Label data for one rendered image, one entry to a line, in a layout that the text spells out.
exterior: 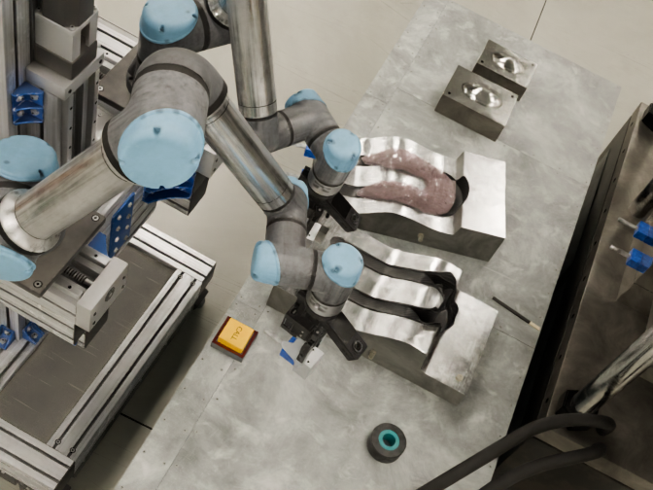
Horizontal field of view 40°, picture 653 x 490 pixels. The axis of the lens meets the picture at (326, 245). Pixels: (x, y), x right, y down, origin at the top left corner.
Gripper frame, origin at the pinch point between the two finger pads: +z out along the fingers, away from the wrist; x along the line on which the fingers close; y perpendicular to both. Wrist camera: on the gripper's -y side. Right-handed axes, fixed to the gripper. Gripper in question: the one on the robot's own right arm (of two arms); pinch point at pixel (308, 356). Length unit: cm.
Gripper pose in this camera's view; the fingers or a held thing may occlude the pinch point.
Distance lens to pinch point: 186.0
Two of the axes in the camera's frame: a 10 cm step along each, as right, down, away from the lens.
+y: -8.0, -5.8, 1.6
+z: -2.5, 5.6, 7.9
